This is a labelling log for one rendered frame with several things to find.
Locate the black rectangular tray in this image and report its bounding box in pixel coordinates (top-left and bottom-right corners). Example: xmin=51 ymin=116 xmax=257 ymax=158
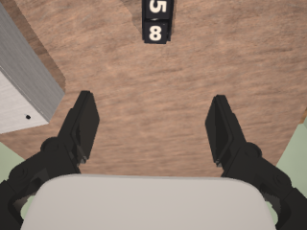
xmin=142 ymin=0 xmax=175 ymax=41

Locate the black calendar cube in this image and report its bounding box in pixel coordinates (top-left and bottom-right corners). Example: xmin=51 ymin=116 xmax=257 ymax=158
xmin=145 ymin=0 xmax=171 ymax=19
xmin=144 ymin=17 xmax=168 ymax=44

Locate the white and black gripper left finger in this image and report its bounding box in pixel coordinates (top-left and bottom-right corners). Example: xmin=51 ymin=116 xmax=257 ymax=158
xmin=0 ymin=90 xmax=100 ymax=230

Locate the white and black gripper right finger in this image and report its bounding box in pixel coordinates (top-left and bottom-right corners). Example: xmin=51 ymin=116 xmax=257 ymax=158
xmin=205 ymin=95 xmax=307 ymax=230

